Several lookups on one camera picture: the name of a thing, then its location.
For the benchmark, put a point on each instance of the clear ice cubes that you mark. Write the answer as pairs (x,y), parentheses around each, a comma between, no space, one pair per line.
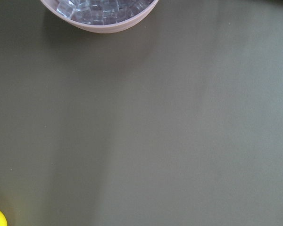
(101,12)

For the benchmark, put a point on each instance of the pink bowl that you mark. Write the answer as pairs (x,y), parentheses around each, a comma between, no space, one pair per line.
(104,29)

